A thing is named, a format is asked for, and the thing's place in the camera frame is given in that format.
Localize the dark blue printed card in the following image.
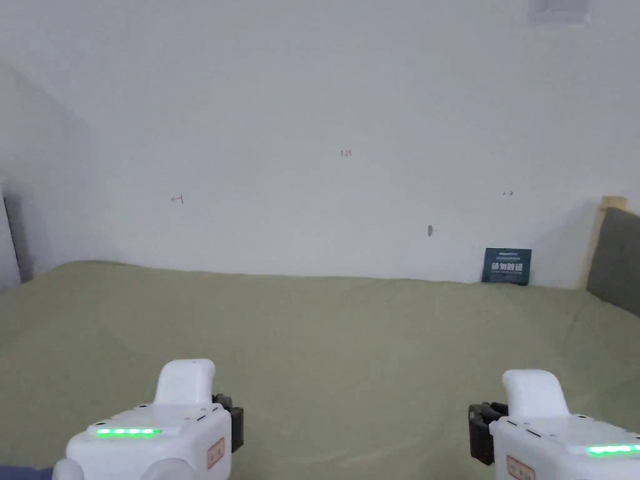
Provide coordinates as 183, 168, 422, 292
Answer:
482, 247, 533, 286

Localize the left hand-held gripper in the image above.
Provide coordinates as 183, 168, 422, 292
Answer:
52, 358, 244, 480

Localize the bed with pale green sheet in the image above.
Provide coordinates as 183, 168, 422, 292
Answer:
0, 259, 640, 480

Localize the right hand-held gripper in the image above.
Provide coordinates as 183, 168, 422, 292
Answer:
468, 369, 640, 480

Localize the grey padded headboard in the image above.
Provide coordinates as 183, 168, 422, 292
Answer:
586, 207, 640, 318

